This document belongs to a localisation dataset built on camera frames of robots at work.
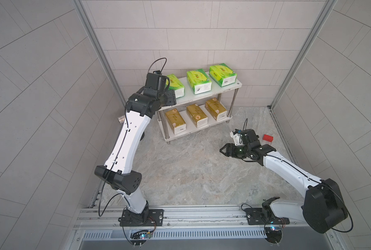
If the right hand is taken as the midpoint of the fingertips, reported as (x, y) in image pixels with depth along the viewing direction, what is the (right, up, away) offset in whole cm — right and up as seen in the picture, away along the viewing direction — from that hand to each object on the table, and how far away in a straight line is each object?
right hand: (223, 150), depth 83 cm
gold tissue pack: (-27, +16, +10) cm, 33 cm away
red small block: (+32, +5, +15) cm, 36 cm away
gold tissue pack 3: (-1, +23, +16) cm, 28 cm away
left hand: (-26, +29, -11) cm, 40 cm away
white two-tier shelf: (-9, +29, +25) cm, 40 cm away
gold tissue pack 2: (-13, +19, +11) cm, 25 cm away
